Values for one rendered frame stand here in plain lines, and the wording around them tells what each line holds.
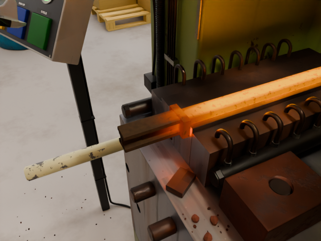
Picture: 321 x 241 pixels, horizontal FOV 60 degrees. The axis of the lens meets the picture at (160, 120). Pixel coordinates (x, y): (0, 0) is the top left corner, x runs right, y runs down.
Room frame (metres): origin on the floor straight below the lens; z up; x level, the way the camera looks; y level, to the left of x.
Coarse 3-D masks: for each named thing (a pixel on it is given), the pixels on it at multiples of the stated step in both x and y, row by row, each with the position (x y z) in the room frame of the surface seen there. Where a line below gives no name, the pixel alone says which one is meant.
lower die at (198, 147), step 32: (288, 64) 0.53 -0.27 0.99; (320, 64) 0.53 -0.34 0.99; (160, 96) 0.43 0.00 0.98; (192, 96) 0.41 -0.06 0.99; (288, 96) 0.40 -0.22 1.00; (320, 96) 0.41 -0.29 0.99; (192, 128) 0.31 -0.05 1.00; (224, 128) 0.32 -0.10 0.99; (288, 128) 0.33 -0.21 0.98; (192, 160) 0.30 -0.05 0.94
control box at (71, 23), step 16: (16, 0) 0.76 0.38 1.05; (32, 0) 0.72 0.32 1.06; (48, 0) 0.69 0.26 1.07; (64, 0) 0.66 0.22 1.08; (80, 0) 0.69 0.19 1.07; (48, 16) 0.67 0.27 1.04; (64, 16) 0.65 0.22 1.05; (80, 16) 0.68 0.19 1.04; (0, 32) 0.76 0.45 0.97; (64, 32) 0.64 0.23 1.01; (80, 32) 0.67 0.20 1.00; (32, 48) 0.66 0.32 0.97; (48, 48) 0.62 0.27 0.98; (64, 48) 0.63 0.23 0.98; (80, 48) 0.67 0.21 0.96
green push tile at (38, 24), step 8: (32, 16) 0.69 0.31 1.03; (40, 16) 0.67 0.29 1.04; (32, 24) 0.68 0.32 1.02; (40, 24) 0.66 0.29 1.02; (48, 24) 0.65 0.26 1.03; (32, 32) 0.67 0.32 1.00; (40, 32) 0.65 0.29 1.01; (48, 32) 0.64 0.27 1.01; (32, 40) 0.66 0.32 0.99; (40, 40) 0.64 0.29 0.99
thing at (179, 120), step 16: (288, 80) 0.44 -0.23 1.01; (304, 80) 0.44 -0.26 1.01; (320, 80) 0.45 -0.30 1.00; (224, 96) 0.39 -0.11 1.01; (240, 96) 0.39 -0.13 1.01; (256, 96) 0.39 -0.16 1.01; (272, 96) 0.40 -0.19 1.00; (176, 112) 0.33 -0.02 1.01; (192, 112) 0.34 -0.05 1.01; (208, 112) 0.34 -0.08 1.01; (224, 112) 0.35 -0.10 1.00; (128, 128) 0.30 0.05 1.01; (144, 128) 0.30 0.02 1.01; (160, 128) 0.30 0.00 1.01; (176, 128) 0.32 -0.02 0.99; (128, 144) 0.29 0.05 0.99; (144, 144) 0.29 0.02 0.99
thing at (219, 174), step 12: (300, 132) 0.34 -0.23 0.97; (312, 132) 0.34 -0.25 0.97; (288, 144) 0.31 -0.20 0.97; (300, 144) 0.31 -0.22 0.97; (312, 144) 0.32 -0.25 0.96; (240, 156) 0.29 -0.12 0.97; (264, 156) 0.29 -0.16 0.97; (276, 156) 0.29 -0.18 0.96; (216, 168) 0.26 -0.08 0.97; (228, 168) 0.26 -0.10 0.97; (240, 168) 0.26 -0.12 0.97; (216, 180) 0.25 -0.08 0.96
